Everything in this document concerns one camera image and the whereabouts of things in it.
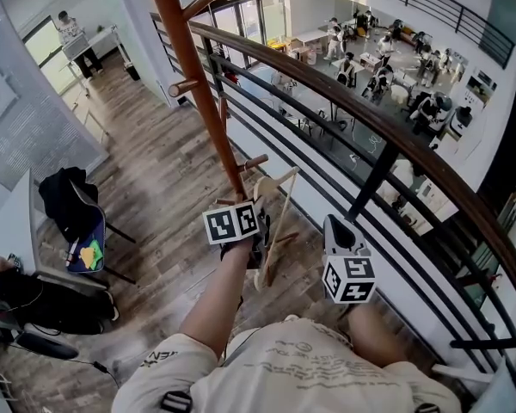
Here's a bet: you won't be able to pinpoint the light wooden clothes hanger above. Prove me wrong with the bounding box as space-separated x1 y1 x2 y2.
253 165 302 292

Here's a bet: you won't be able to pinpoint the black cable with adapter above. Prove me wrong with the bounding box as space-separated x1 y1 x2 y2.
8 340 122 389

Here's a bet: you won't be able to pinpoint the yellow and green cloth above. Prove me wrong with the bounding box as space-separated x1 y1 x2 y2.
78 238 105 271

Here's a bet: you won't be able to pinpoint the chair with blue seat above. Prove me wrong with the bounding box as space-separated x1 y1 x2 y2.
62 178 138 286

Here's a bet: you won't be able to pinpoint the glass entrance doors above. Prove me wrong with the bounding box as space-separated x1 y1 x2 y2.
206 0 290 69

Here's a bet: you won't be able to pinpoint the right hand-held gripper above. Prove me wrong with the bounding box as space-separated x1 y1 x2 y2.
321 213 378 305

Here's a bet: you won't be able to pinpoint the person's right forearm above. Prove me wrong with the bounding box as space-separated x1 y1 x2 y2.
347 303 410 370

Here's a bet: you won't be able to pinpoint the black balcony railing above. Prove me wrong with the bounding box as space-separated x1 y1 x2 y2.
316 0 516 70

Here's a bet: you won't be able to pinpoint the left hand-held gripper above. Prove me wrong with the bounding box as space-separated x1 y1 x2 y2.
202 200 272 270

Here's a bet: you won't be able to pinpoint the black railing with wooden handrail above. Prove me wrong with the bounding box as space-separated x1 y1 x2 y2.
149 10 516 404

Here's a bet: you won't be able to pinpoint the grey box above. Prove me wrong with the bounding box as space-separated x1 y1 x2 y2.
61 35 90 61

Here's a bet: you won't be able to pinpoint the black jacket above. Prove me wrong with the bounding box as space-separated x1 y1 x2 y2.
38 166 100 243

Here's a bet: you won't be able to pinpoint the white machine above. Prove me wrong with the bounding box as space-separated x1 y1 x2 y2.
448 104 475 140

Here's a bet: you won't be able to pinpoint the brown wooden coat rack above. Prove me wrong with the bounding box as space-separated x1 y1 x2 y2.
144 0 301 249

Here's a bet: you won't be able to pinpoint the person's beige printed shirt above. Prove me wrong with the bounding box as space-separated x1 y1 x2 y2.
111 314 464 413

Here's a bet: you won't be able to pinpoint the white long table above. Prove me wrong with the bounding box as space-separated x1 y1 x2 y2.
84 24 128 62

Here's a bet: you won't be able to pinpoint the black bag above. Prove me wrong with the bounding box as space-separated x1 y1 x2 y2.
0 256 120 336

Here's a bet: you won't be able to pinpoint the person's left forearm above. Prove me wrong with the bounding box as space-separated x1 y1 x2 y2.
179 238 254 360

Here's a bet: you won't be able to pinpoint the grey printed banner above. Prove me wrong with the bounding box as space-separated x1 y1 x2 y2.
0 0 110 191

